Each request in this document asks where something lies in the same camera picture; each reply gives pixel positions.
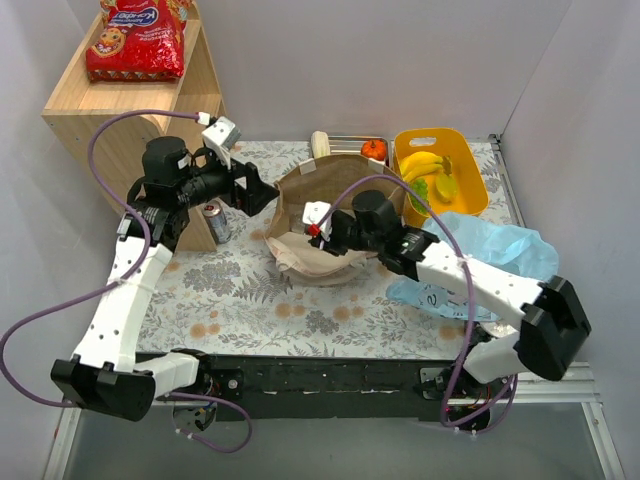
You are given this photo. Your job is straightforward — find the small silver bottle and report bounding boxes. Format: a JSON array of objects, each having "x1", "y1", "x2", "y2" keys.
[{"x1": 202, "y1": 200, "x2": 231, "y2": 244}]

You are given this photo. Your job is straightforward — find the brown paper tote bag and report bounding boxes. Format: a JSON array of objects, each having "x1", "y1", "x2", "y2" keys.
[{"x1": 265, "y1": 154, "x2": 397, "y2": 287}]

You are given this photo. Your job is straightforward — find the green vegetables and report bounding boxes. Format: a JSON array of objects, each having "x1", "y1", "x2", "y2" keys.
[{"x1": 408, "y1": 177, "x2": 430, "y2": 216}]

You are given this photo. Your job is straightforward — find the small orange pumpkin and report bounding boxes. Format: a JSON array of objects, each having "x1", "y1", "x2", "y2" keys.
[{"x1": 360, "y1": 139, "x2": 387, "y2": 162}]

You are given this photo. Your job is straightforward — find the white green leek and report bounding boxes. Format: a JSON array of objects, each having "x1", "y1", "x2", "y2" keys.
[{"x1": 310, "y1": 131, "x2": 331, "y2": 159}]

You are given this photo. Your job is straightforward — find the yellow bananas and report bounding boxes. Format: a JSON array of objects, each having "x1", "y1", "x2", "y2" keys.
[{"x1": 399, "y1": 151, "x2": 444, "y2": 184}]

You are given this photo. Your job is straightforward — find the yellow star fruit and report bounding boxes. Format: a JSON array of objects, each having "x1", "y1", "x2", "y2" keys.
[{"x1": 435, "y1": 172, "x2": 458, "y2": 203}]

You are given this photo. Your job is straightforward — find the red cookie snack packet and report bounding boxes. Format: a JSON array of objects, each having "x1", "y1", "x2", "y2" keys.
[{"x1": 85, "y1": 0, "x2": 192, "y2": 82}]

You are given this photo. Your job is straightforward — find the blue cartoon plastic bag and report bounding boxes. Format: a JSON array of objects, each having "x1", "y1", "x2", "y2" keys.
[{"x1": 386, "y1": 212, "x2": 559, "y2": 320}]

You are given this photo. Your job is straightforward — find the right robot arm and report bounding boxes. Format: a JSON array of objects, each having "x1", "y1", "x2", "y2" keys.
[{"x1": 302, "y1": 190, "x2": 591, "y2": 398}]

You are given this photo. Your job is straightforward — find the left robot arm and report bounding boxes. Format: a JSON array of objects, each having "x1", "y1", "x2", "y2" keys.
[{"x1": 50, "y1": 136, "x2": 279, "y2": 421}]

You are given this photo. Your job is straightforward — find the metal tray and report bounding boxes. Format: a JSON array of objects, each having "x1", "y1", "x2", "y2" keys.
[{"x1": 329, "y1": 135, "x2": 390, "y2": 175}]

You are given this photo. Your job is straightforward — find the wooden shelf unit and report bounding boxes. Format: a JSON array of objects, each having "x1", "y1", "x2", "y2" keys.
[{"x1": 41, "y1": 2, "x2": 236, "y2": 252}]

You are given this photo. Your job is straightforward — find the floral table mat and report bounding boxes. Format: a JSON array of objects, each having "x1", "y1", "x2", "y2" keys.
[{"x1": 134, "y1": 139, "x2": 526, "y2": 359}]

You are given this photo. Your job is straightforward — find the yellow plastic basket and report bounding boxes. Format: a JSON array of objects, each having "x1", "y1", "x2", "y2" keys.
[{"x1": 393, "y1": 127, "x2": 489, "y2": 215}]

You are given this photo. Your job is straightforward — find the grey tape roll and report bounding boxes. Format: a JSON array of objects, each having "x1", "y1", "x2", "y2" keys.
[{"x1": 481, "y1": 321, "x2": 517, "y2": 338}]

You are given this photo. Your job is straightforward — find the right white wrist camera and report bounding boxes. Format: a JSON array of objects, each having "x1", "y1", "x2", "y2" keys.
[{"x1": 302, "y1": 201, "x2": 332, "y2": 241}]

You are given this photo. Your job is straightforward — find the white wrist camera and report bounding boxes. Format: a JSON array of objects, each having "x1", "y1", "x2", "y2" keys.
[
  {"x1": 202, "y1": 116, "x2": 241, "y2": 170},
  {"x1": 302, "y1": 201, "x2": 332, "y2": 241}
]

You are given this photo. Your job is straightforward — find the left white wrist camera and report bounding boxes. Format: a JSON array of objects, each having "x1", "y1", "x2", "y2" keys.
[{"x1": 202, "y1": 116, "x2": 241, "y2": 170}]

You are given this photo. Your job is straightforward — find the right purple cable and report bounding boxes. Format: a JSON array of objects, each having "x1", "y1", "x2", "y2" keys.
[{"x1": 309, "y1": 174, "x2": 519, "y2": 435}]

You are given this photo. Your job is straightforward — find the purple cable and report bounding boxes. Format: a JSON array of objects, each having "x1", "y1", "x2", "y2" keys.
[
  {"x1": 0, "y1": 109, "x2": 254, "y2": 454},
  {"x1": 309, "y1": 174, "x2": 519, "y2": 435}
]

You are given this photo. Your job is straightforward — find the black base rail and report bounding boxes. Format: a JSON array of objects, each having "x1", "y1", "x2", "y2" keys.
[{"x1": 168, "y1": 352, "x2": 453, "y2": 422}]

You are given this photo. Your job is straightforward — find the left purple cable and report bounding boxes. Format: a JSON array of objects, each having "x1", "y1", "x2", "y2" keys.
[{"x1": 0, "y1": 109, "x2": 254, "y2": 454}]

